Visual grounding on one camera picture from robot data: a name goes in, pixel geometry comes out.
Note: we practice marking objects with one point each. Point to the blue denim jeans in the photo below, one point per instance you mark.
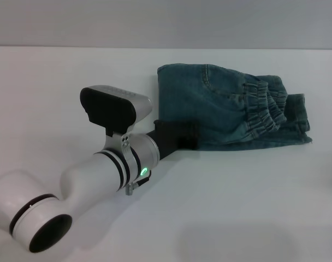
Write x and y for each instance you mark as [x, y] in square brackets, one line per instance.
[231, 112]

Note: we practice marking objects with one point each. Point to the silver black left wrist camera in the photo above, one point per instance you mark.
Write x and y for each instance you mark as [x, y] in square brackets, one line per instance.
[111, 107]

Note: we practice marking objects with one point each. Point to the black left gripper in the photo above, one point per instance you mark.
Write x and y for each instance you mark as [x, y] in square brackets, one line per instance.
[167, 137]

